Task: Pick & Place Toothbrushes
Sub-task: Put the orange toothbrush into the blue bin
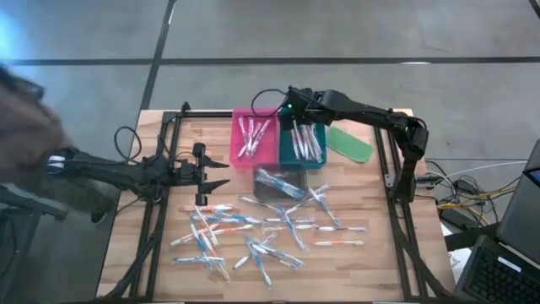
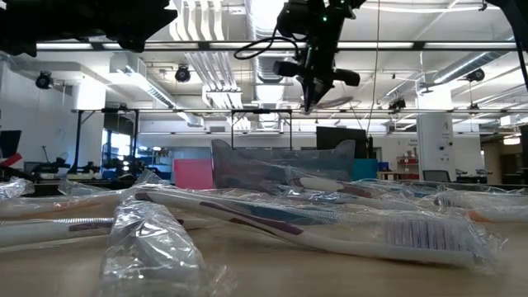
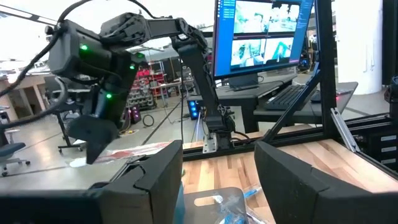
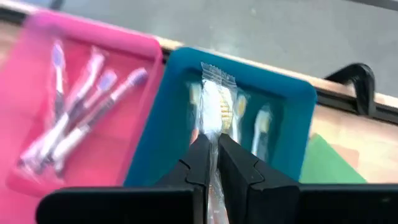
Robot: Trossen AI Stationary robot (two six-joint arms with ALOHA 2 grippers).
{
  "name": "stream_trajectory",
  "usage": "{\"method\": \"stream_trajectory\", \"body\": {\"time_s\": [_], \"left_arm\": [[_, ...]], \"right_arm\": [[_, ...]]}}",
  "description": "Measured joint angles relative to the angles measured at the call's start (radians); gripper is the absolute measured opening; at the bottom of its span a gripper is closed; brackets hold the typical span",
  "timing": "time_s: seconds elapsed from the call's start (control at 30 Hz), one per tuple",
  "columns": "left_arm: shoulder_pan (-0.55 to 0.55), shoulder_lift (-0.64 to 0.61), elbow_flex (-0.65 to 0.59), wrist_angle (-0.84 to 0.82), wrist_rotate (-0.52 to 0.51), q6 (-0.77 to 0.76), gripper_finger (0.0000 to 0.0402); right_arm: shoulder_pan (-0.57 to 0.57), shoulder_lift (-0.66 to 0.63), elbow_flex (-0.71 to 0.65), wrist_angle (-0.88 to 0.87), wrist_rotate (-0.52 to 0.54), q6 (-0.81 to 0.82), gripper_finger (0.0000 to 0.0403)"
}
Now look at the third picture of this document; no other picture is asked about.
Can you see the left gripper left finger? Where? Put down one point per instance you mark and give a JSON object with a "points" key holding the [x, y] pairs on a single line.
{"points": [[161, 186]]}

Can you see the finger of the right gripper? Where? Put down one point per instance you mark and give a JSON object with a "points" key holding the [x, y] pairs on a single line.
{"points": [[96, 137]]}

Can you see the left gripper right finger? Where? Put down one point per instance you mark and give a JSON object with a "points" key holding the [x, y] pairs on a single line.
{"points": [[286, 186]]}

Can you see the blue toothbrush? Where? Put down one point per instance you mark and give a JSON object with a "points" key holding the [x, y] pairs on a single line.
{"points": [[231, 217], [253, 192]]}

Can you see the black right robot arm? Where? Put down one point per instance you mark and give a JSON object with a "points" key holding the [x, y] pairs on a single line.
{"points": [[199, 77]]}

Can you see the purple lit computer tower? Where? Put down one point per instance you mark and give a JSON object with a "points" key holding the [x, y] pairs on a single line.
{"points": [[136, 114]]}

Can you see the black rolling stand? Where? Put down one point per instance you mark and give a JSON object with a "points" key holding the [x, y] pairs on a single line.
{"points": [[63, 133]]}

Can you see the red bin storage rack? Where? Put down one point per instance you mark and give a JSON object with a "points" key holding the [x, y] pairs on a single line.
{"points": [[143, 87]]}

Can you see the clear smoky plastic bin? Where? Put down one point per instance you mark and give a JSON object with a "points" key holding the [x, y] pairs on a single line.
{"points": [[202, 214]]}

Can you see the blue lit computer tower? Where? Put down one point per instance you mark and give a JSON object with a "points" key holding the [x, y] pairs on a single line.
{"points": [[193, 109]]}

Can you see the blue office chair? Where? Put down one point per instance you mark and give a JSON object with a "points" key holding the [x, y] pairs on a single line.
{"points": [[11, 149]]}

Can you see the black keyboard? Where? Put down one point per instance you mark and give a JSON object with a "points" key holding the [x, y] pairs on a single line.
{"points": [[286, 98]]}

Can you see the black computer desk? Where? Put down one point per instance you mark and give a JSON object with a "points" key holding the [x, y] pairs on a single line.
{"points": [[242, 99]]}

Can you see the black drawer unit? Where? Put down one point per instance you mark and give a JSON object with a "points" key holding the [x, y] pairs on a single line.
{"points": [[382, 146]]}

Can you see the white wide column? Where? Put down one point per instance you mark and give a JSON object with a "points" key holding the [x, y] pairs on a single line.
{"points": [[357, 46]]}

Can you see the silver metal bracket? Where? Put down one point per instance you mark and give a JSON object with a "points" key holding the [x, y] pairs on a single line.
{"points": [[343, 130]]}

